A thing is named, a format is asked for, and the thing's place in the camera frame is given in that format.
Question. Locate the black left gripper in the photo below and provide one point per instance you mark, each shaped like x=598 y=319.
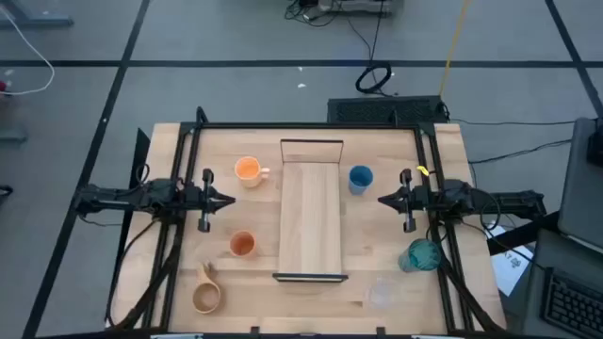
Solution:
x=206 y=200

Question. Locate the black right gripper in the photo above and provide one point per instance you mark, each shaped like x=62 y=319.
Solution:
x=409 y=200

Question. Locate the blue plastic cup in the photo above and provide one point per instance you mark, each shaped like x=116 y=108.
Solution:
x=361 y=178

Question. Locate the peach plastic tumbler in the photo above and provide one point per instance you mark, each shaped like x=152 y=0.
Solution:
x=242 y=244

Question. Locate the teal faceted glass tumbler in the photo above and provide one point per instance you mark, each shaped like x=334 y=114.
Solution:
x=421 y=255

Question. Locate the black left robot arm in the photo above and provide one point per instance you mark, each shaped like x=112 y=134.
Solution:
x=118 y=197

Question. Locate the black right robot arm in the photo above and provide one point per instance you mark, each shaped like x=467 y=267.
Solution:
x=509 y=201

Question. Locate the yellow tag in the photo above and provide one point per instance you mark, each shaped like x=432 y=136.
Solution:
x=422 y=170

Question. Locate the black vented computer case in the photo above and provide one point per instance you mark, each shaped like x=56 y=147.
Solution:
x=386 y=109

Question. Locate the black table side brace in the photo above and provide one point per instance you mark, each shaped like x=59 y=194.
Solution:
x=142 y=146
x=523 y=235

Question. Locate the white paper sheet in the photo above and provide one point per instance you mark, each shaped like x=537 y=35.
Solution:
x=511 y=273

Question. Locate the grey side desk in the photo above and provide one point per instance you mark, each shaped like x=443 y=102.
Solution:
x=537 y=292

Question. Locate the grey flat panel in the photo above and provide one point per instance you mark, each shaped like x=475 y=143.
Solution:
x=579 y=198

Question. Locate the grey power strip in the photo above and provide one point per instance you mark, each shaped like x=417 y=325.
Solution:
x=358 y=6

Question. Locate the black keyboard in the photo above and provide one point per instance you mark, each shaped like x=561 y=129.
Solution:
x=575 y=306

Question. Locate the grey furniture foot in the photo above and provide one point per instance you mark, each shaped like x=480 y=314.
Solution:
x=11 y=135

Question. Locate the grey furniture base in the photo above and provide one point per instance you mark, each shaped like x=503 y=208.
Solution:
x=42 y=20

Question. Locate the wooden shelf with black frame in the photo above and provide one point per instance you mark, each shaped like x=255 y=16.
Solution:
x=308 y=216

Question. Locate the black metal table frame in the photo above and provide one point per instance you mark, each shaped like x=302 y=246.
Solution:
x=306 y=125

